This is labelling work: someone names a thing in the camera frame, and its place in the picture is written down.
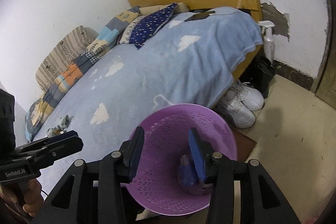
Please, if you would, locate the light blue face mask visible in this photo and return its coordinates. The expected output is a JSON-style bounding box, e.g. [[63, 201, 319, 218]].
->
[[47, 115, 72, 138]]

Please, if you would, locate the blue tissue pack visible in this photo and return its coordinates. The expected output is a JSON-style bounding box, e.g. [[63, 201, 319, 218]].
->
[[177, 155, 213, 196]]

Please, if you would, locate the purple perforated trash basket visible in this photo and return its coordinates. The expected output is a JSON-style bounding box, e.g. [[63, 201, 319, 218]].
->
[[126, 104, 238, 216]]

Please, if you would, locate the person left hand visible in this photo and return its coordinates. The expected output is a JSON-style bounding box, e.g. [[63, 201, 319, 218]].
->
[[0, 177, 44, 218]]

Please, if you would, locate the white sneaker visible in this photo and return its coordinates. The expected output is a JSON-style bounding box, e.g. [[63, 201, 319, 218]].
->
[[214, 92, 256, 129], [223, 80, 264, 111]]

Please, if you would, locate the striped beige pillow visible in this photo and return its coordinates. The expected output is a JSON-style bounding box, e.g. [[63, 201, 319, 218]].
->
[[35, 26, 97, 91]]

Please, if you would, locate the patchwork folded quilt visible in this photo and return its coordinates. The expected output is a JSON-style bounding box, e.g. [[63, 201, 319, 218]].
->
[[25, 6, 141, 143]]

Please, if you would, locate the white spray bottle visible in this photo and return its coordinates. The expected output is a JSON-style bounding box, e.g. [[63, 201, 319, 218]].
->
[[258, 20, 275, 63]]

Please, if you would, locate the cream patterned pillow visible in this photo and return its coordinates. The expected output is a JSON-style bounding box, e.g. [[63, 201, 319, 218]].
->
[[117, 15, 145, 44]]

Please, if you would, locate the blue cloud-print bed blanket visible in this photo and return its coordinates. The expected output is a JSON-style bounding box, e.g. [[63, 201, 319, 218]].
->
[[37, 7, 263, 192]]

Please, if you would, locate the navy dotted pillow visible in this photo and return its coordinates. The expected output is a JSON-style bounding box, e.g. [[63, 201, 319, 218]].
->
[[129, 3, 177, 50]]

